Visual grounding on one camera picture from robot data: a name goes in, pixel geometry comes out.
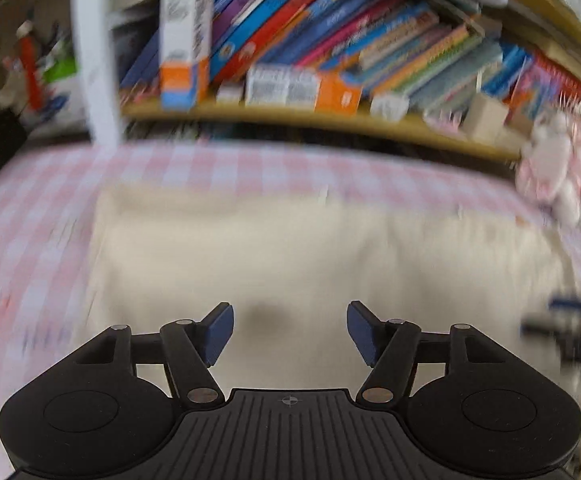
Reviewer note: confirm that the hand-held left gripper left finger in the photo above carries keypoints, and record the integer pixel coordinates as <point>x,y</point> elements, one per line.
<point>219,332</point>

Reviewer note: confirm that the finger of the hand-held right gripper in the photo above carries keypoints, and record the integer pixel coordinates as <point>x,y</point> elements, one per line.
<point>570,324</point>

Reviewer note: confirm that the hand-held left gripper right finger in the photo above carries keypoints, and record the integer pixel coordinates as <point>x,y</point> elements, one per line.
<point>360,332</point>

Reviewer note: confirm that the cream t-shirt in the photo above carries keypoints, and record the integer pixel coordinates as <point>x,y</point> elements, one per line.
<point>270,250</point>

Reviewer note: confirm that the pink white plush bunny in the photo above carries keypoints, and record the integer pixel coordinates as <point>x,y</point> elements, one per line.
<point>550,160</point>

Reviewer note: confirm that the pink plaid desk mat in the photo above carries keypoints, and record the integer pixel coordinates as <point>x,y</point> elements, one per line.
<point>45,210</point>

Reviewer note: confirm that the cream pen holder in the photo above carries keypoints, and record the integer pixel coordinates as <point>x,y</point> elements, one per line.
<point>485,117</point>

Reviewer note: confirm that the wooden bookshelf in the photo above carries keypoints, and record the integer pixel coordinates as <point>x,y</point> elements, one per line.
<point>270,115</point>

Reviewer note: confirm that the small white box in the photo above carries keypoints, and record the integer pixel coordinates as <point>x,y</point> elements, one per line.
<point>389,107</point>

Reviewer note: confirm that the thick red books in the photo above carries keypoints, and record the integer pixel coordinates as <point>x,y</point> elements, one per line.
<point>555,77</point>

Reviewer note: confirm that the flat white orange box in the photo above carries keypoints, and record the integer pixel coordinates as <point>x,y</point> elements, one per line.
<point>295,87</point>

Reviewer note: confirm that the tall white orange box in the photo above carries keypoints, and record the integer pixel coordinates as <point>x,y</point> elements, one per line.
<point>185,45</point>

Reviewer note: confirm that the row of colourful books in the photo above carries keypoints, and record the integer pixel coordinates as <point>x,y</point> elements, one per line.
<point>320,25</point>

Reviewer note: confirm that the red tassel ornament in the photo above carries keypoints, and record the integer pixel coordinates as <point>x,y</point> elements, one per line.
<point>29,70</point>

